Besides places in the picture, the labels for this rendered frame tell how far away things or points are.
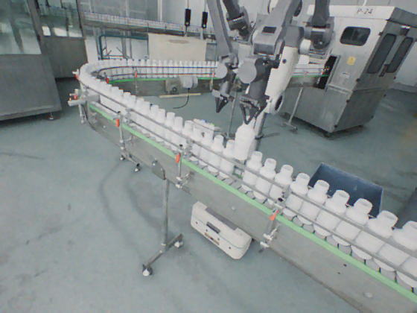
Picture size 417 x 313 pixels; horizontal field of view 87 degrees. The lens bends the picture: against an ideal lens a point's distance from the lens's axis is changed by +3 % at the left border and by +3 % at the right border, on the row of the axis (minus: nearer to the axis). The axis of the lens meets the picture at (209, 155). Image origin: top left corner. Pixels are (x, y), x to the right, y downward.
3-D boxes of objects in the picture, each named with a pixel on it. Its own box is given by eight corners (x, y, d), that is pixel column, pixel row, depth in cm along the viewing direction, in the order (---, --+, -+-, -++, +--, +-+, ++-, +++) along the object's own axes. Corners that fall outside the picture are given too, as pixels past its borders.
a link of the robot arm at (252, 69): (286, 39, 63) (259, 36, 67) (269, 38, 55) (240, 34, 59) (275, 82, 69) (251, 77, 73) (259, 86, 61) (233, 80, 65)
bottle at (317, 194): (306, 227, 75) (325, 191, 66) (293, 215, 79) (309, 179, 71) (317, 222, 78) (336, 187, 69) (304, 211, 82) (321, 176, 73)
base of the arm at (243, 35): (247, 42, 131) (256, 22, 130) (243, 33, 124) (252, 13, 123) (235, 39, 135) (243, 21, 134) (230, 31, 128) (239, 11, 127)
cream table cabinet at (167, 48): (189, 88, 576) (193, 37, 514) (201, 95, 534) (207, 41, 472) (149, 89, 518) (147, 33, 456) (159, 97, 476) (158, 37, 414)
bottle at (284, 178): (281, 198, 87) (294, 164, 78) (283, 209, 82) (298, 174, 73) (266, 195, 87) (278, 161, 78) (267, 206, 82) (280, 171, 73)
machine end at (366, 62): (316, 107, 565) (354, 16, 461) (368, 128, 478) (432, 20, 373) (275, 114, 482) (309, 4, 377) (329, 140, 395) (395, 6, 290)
